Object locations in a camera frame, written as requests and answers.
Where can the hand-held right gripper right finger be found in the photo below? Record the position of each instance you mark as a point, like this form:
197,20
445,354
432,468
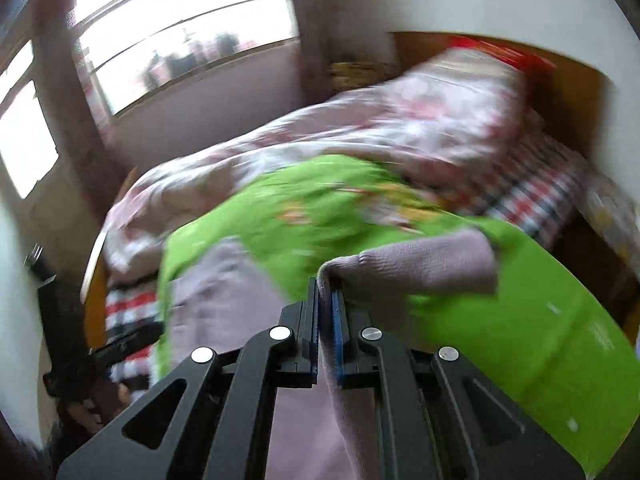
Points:
341,340

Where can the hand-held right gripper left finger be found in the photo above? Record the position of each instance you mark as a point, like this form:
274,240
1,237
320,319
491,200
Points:
306,345

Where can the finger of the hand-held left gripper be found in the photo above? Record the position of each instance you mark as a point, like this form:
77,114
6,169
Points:
132,337

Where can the mauve towel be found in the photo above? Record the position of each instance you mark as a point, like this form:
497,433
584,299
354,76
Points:
425,270

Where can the person's left hand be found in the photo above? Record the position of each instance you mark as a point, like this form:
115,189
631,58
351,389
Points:
100,410

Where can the green printed blanket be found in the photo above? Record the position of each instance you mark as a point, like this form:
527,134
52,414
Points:
500,335

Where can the narrow bright window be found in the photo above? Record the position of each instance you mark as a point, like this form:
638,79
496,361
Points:
25,135

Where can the pink floral quilt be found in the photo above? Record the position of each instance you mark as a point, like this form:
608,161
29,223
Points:
350,130

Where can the red plaid bed sheet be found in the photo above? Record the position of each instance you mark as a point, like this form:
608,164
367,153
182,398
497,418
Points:
525,195

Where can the yellow patterned cloth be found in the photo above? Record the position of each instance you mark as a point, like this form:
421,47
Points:
360,71

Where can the cluttered nightstand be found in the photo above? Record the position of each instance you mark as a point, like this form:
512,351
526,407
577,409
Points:
605,210

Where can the large bright window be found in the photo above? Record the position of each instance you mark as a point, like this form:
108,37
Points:
190,25

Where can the red pillow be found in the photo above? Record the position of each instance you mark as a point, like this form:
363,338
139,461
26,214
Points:
530,62

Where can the wooden bed headboard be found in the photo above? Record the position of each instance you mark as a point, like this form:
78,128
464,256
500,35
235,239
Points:
575,90

